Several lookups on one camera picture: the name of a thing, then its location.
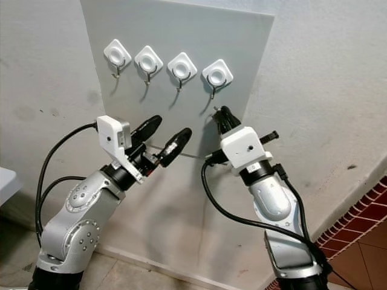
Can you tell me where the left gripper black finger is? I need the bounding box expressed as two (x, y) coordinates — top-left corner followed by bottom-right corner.
(131, 114), (163, 147)
(157, 127), (193, 169)

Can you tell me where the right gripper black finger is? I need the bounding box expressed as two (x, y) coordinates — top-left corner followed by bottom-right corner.
(223, 105), (244, 131)
(213, 108), (234, 137)

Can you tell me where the white plastic folding table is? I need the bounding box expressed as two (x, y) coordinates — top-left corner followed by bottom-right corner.
(0, 167), (18, 207)

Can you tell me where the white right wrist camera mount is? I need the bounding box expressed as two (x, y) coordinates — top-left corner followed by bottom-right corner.
(219, 125), (279, 176)

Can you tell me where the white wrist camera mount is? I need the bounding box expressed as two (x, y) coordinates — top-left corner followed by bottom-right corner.
(96, 114), (147, 185)
(219, 125), (279, 176)

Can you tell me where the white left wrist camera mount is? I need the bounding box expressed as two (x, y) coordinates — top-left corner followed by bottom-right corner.
(96, 114), (147, 185)

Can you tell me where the white adhesive wall hook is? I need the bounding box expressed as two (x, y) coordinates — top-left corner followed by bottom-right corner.
(166, 51), (198, 92)
(103, 39), (133, 79)
(201, 58), (235, 100)
(134, 45), (164, 84)

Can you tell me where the long black right arm cable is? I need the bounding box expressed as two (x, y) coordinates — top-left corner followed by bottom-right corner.
(200, 154), (328, 268)

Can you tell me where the short black left arm cable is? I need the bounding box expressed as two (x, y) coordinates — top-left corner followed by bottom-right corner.
(39, 175), (86, 213)

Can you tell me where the short black arm cable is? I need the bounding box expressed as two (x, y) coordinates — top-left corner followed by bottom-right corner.
(273, 163), (322, 245)
(39, 175), (86, 213)

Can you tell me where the short black right arm cable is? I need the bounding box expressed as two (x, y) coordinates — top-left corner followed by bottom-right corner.
(273, 163), (322, 245)

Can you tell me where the grey wall board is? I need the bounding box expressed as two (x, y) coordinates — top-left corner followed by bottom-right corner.
(80, 0), (275, 160)

